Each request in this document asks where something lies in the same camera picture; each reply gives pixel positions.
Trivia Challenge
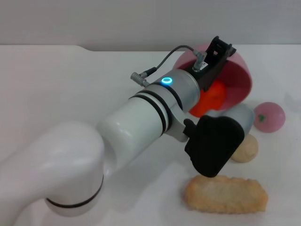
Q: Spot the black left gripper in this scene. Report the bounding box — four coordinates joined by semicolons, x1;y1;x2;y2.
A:
187;36;237;93

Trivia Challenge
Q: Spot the pink plastic bowl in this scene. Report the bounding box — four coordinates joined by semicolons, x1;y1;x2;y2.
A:
173;43;253;113

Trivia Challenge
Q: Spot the orange toy fruit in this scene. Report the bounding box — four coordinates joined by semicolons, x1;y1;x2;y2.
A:
189;79;227;118

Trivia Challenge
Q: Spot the pink toy peach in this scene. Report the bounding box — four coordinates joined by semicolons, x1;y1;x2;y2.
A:
253;101;286;134

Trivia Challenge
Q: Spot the beige round toy bun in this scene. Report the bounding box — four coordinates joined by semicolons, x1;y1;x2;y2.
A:
230;134;259;163

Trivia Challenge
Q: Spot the golden rectangular toy bread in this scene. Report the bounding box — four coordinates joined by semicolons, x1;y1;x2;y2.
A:
184;174;269;214

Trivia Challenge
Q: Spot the left arm connector cable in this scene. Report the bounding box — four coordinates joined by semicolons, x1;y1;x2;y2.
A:
130;45;208;83

